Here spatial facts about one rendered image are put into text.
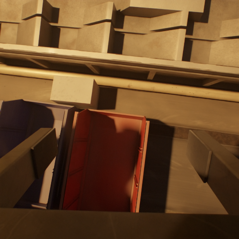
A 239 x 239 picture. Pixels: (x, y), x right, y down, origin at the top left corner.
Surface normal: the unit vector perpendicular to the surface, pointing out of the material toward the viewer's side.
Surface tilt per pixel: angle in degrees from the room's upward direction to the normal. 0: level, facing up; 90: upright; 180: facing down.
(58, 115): 29
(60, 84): 0
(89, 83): 0
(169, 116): 0
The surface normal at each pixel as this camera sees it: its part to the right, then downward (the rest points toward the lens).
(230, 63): -0.58, -0.03
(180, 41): -0.09, 0.04
